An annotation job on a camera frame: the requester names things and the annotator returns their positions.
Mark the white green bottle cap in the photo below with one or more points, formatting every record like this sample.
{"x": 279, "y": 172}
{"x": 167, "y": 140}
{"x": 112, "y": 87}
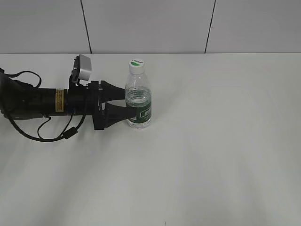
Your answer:
{"x": 136, "y": 66}

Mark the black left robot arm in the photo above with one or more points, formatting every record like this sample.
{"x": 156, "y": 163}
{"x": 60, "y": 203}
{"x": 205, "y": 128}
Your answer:
{"x": 23, "y": 101}

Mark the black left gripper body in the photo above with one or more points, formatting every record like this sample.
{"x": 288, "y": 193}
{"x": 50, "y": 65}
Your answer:
{"x": 87, "y": 100}

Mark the clear Cestbon water bottle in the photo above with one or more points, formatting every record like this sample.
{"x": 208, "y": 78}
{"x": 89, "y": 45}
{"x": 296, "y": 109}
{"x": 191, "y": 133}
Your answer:
{"x": 138, "y": 95}

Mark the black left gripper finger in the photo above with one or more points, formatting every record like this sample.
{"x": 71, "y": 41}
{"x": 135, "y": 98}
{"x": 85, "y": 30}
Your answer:
{"x": 114, "y": 114}
{"x": 110, "y": 92}

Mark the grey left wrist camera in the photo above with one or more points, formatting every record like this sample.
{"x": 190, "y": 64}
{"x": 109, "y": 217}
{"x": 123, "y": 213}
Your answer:
{"x": 82, "y": 68}

